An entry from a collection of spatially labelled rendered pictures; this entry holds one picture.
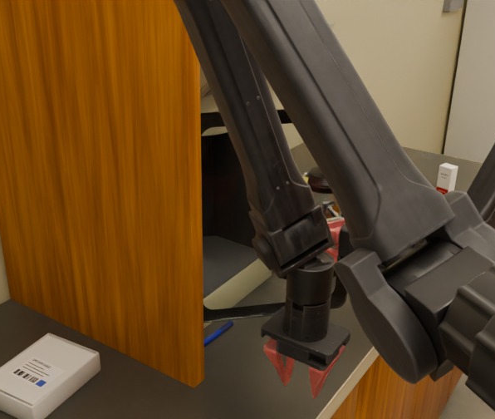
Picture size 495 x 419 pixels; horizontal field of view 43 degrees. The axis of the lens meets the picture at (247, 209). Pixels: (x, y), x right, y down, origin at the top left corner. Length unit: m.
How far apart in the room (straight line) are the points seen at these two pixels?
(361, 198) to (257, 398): 0.72
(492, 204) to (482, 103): 3.13
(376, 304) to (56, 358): 0.81
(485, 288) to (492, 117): 3.69
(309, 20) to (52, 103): 0.71
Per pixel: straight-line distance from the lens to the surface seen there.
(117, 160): 1.02
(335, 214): 1.12
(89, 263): 1.17
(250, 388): 1.13
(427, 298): 0.41
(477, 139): 4.13
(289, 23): 0.44
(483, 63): 4.03
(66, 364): 1.15
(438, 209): 0.45
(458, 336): 0.40
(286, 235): 0.72
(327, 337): 0.83
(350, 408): 1.34
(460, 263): 0.43
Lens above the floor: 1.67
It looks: 25 degrees down
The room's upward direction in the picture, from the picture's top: 1 degrees clockwise
